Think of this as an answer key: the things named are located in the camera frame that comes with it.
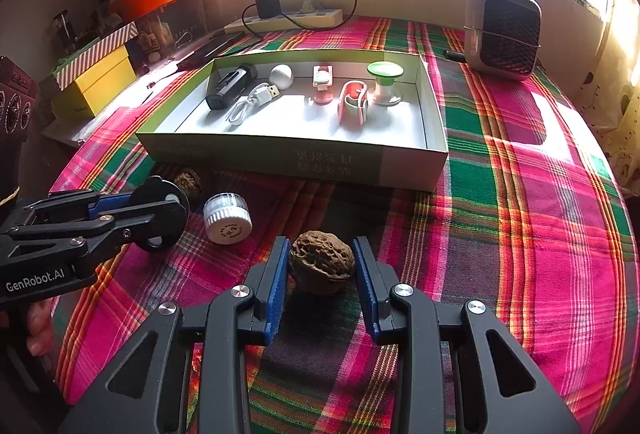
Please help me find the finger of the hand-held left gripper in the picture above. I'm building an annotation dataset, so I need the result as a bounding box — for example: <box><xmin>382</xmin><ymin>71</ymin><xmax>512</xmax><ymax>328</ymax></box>
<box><xmin>19</xmin><ymin>189</ymin><xmax>133</xmax><ymax>220</ymax></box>
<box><xmin>11</xmin><ymin>208</ymin><xmax>161</xmax><ymax>256</ymax></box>

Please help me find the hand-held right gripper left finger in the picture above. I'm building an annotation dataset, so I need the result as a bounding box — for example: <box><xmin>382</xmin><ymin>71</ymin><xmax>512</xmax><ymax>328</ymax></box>
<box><xmin>57</xmin><ymin>235</ymin><xmax>292</xmax><ymax>434</ymax></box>

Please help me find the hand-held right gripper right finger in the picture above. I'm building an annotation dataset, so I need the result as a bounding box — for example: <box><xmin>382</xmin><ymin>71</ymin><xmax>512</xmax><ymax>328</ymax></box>
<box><xmin>351</xmin><ymin>237</ymin><xmax>583</xmax><ymax>434</ymax></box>

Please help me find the brown walnut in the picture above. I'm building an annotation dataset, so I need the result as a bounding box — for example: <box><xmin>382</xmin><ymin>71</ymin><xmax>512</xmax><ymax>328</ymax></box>
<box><xmin>172</xmin><ymin>167</ymin><xmax>205</xmax><ymax>199</ymax></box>
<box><xmin>289</xmin><ymin>230</ymin><xmax>357</xmax><ymax>284</ymax></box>

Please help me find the black disc with white dots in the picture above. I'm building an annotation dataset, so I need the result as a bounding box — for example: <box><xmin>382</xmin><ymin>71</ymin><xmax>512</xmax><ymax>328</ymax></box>
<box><xmin>127</xmin><ymin>175</ymin><xmax>191</xmax><ymax>254</ymax></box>

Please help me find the white ribbed round jar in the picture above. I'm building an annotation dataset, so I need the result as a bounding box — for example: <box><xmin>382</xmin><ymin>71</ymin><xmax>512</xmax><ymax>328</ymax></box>
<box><xmin>202</xmin><ymin>193</ymin><xmax>255</xmax><ymax>246</ymax></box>

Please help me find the green and white cardboard box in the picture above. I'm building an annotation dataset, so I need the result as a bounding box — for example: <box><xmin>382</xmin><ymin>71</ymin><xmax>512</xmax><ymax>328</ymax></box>
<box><xmin>135</xmin><ymin>49</ymin><xmax>449</xmax><ymax>192</ymax></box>

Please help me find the white usb cable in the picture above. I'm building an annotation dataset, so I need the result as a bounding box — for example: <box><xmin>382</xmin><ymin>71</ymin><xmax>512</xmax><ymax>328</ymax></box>
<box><xmin>226</xmin><ymin>82</ymin><xmax>282</xmax><ymax>127</ymax></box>

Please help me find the pink cable winder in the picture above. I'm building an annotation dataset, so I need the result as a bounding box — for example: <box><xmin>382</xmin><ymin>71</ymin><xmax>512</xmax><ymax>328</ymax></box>
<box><xmin>337</xmin><ymin>79</ymin><xmax>372</xmax><ymax>127</ymax></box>

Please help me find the white egg-shaped object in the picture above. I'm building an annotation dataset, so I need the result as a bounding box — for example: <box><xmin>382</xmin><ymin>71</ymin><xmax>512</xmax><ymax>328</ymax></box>
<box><xmin>269</xmin><ymin>64</ymin><xmax>295</xmax><ymax>91</ymax></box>

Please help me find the pink and mint clip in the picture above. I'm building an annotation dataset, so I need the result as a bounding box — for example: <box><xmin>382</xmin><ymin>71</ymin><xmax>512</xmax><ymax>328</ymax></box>
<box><xmin>306</xmin><ymin>63</ymin><xmax>335</xmax><ymax>106</ymax></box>

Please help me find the person's left hand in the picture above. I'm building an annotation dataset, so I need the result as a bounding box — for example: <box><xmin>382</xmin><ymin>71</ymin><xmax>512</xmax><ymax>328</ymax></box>
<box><xmin>25</xmin><ymin>299</ymin><xmax>56</xmax><ymax>357</ymax></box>

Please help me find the yellow box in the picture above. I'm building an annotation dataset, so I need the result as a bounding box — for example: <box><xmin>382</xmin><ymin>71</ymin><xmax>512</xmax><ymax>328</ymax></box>
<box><xmin>52</xmin><ymin>47</ymin><xmax>137</xmax><ymax>117</ymax></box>

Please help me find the dark brown speaker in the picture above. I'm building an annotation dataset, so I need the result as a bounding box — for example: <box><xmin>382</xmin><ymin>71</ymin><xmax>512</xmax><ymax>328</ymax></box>
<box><xmin>0</xmin><ymin>56</ymin><xmax>41</xmax><ymax>150</ymax></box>

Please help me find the plaid blanket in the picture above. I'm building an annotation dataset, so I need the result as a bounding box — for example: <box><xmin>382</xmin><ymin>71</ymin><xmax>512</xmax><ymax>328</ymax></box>
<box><xmin>50</xmin><ymin>14</ymin><xmax>638</xmax><ymax>434</ymax></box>

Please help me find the black handheld device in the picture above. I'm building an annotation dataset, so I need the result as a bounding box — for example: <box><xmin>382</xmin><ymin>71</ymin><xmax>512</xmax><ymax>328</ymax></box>
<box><xmin>205</xmin><ymin>63</ymin><xmax>258</xmax><ymax>111</ymax></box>

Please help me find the glass jar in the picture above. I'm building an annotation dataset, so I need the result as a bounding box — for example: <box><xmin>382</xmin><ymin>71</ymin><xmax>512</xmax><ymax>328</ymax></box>
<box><xmin>52</xmin><ymin>9</ymin><xmax>76</xmax><ymax>55</ymax></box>

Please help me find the black flat case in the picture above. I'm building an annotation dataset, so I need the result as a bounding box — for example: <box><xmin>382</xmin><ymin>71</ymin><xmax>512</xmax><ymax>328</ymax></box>
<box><xmin>175</xmin><ymin>34</ymin><xmax>266</xmax><ymax>70</ymax></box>

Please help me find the clear glass display case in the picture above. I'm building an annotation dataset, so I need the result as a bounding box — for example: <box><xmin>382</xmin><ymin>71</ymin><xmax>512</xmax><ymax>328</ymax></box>
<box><xmin>135</xmin><ymin>0</ymin><xmax>208</xmax><ymax>50</ymax></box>

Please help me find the green and white knob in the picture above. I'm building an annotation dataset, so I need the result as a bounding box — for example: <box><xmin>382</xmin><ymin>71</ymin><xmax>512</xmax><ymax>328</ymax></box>
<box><xmin>366</xmin><ymin>61</ymin><xmax>406</xmax><ymax>108</ymax></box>

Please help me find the cream power strip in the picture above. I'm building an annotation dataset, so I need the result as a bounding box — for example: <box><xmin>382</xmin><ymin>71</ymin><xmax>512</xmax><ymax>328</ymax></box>
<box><xmin>224</xmin><ymin>8</ymin><xmax>343</xmax><ymax>34</ymax></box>

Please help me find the beige space heater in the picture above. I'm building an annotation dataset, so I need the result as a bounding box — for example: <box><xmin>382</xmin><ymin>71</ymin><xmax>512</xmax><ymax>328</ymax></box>
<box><xmin>444</xmin><ymin>0</ymin><xmax>543</xmax><ymax>82</ymax></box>

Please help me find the cream patterned curtain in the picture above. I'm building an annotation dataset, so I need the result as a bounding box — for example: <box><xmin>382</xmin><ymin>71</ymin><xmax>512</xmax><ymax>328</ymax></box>
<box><xmin>582</xmin><ymin>0</ymin><xmax>640</xmax><ymax>190</ymax></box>

